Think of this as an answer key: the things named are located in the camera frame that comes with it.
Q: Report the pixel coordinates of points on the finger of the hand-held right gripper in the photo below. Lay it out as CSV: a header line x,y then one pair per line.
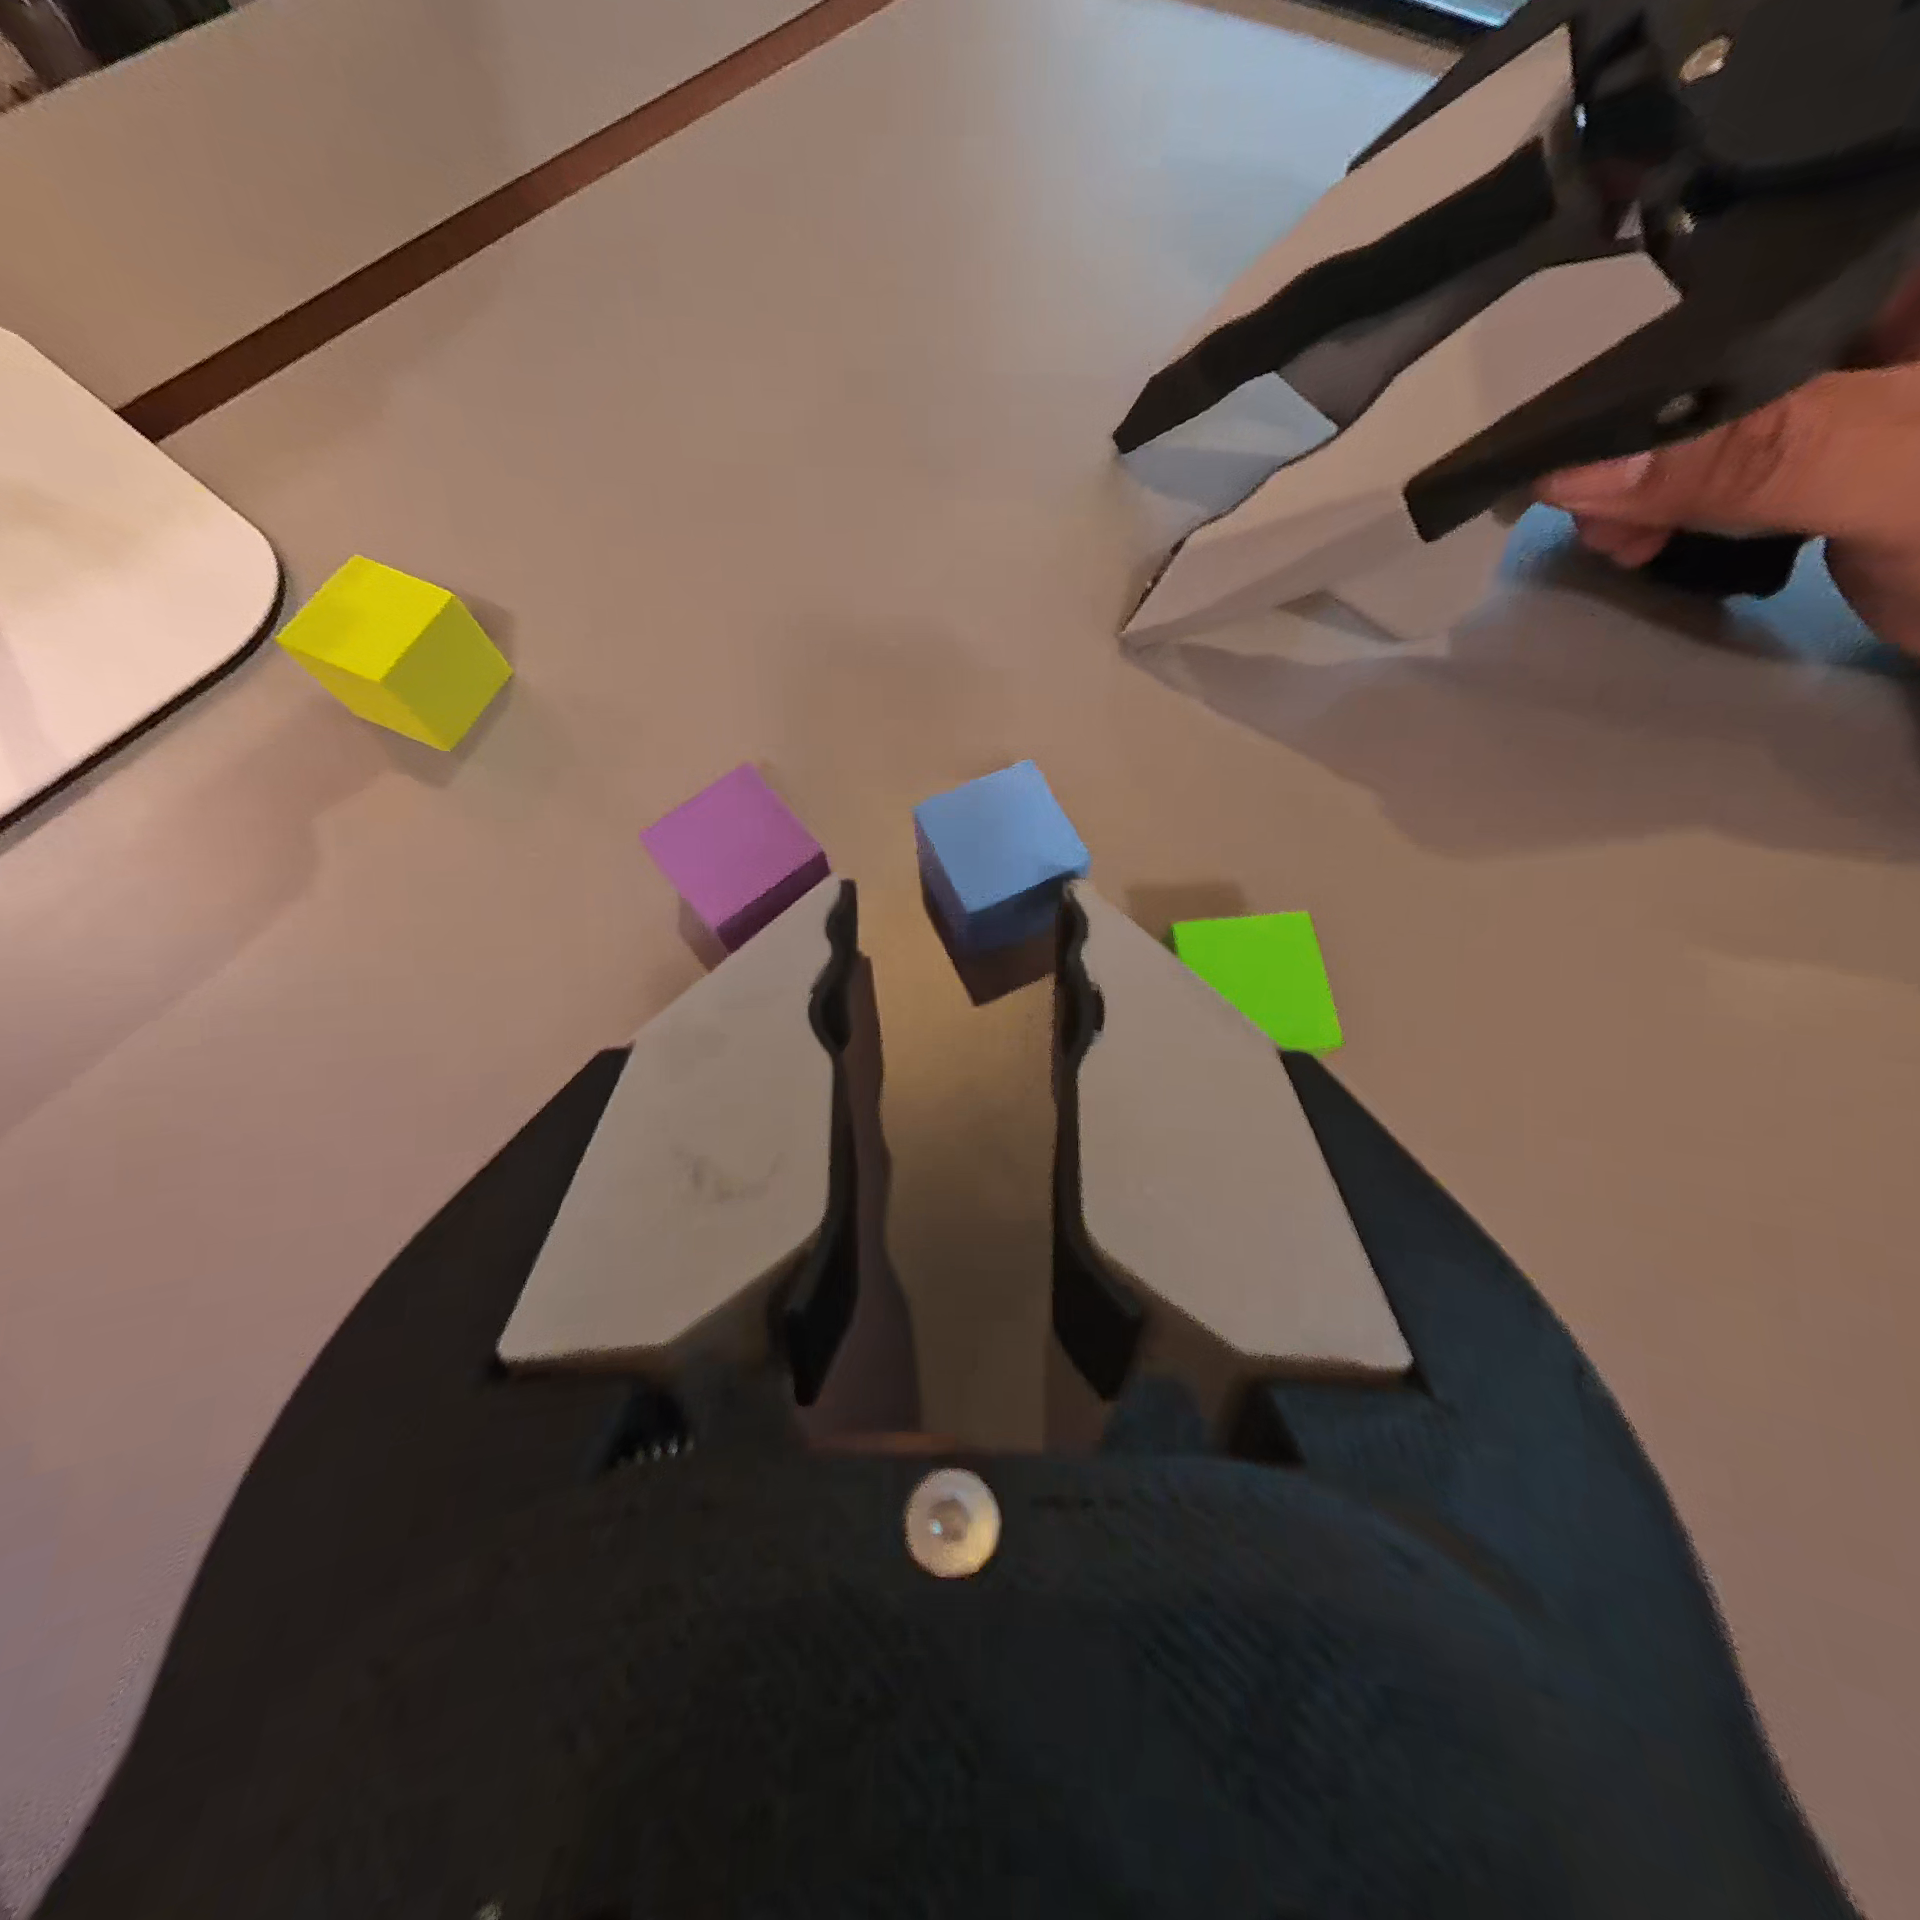
x,y
1441,404
1441,194

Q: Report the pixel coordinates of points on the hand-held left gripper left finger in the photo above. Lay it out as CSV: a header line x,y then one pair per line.
x,y
704,1170

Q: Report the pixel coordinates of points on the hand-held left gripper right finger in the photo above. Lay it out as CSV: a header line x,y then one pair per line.
x,y
1215,1184

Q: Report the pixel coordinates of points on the green foam cube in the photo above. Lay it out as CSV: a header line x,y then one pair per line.
x,y
1259,974

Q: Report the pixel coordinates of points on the purple foam cube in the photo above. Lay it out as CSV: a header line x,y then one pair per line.
x,y
735,848

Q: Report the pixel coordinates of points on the blue foam cube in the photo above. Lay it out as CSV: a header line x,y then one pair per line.
x,y
996,848

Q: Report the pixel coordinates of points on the yellow foam cube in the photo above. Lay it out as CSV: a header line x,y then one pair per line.
x,y
390,645

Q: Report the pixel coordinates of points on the person's right hand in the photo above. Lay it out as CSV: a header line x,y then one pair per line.
x,y
1800,465

